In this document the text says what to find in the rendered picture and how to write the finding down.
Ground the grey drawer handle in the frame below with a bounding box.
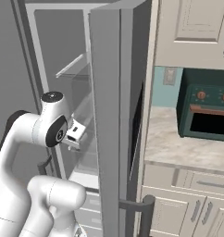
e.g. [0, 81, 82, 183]
[195, 180, 224, 190]

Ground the brown toaster oven handle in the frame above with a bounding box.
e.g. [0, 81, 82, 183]
[189, 104, 224, 118]

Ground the white wall socket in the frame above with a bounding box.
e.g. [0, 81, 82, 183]
[162, 67, 179, 87]

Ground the glass fridge shelf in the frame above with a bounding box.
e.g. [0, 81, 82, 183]
[55, 51, 93, 81]

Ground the dark grey fridge door handle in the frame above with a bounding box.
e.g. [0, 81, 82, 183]
[118, 193, 156, 237]
[37, 155, 54, 177]

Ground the beige base cupboard door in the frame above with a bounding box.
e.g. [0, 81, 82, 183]
[192, 197, 224, 237]
[141, 185, 208, 237]

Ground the grey open fridge door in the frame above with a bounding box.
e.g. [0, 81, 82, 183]
[88, 0, 153, 237]

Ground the beige drawer front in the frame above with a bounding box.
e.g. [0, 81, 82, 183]
[171, 168, 224, 198]

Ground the dark green toaster oven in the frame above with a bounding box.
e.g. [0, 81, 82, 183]
[175, 68, 224, 143]

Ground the grey base cupboard handle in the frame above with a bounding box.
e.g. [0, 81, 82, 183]
[190, 199, 202, 224]
[201, 201, 214, 226]

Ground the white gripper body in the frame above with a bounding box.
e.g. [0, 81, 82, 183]
[61, 134, 82, 152]

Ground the grey fridge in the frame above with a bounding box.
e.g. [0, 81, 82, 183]
[10, 0, 153, 237]

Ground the beige wall cupboard door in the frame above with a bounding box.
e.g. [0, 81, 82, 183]
[155, 0, 224, 70]

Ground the white fridge drawer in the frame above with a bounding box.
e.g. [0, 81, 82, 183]
[68, 172, 103, 237]

